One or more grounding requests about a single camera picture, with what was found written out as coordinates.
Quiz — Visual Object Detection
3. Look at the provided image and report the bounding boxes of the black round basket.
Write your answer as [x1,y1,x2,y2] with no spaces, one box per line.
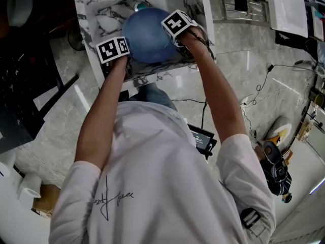
[67,25,86,52]

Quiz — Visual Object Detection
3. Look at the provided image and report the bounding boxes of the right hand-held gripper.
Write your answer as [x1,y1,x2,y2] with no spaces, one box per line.
[160,9,199,58]

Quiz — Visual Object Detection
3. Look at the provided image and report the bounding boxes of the blue large plate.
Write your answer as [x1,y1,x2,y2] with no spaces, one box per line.
[121,7,183,65]

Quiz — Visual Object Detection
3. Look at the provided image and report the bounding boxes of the person's blue jeans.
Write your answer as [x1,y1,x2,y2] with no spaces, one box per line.
[129,86,178,111]

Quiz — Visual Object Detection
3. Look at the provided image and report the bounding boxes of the white paper roll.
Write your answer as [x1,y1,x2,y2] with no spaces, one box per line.
[18,173,42,208]

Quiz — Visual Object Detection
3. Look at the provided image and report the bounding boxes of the white rounded ceramic fixture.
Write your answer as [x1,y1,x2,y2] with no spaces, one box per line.
[6,0,35,27]

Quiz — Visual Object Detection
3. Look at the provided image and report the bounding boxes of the white ceramic toilet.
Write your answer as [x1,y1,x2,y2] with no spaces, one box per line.
[264,115,292,143]

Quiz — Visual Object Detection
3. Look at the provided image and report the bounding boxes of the person's left forearm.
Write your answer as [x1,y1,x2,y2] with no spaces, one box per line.
[74,56,131,171]

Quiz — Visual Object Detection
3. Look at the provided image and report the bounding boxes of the white slotted dispenser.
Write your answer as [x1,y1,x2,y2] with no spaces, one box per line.
[0,150,16,179]

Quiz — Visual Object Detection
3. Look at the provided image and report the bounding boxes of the stainless steel rack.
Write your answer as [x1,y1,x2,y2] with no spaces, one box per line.
[219,0,270,24]

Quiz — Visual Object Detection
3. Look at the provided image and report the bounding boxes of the black marble vanity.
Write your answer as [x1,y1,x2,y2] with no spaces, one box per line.
[0,43,80,154]

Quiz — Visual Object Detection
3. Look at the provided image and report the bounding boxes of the person's white shirt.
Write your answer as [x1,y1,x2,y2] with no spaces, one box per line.
[48,101,277,244]

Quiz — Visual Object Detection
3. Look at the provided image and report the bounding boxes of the white table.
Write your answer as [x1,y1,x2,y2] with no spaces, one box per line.
[264,0,309,38]

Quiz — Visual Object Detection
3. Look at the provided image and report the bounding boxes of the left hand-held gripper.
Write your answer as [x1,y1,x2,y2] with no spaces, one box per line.
[95,36,133,78]

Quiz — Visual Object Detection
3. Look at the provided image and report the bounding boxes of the black tablet screen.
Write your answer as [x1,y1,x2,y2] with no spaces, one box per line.
[187,123,218,161]

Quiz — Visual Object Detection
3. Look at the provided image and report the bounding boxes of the person's right forearm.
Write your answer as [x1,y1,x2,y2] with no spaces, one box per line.
[177,30,248,149]

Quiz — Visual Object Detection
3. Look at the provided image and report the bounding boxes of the small cardboard box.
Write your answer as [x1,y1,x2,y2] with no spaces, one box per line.
[30,184,61,217]

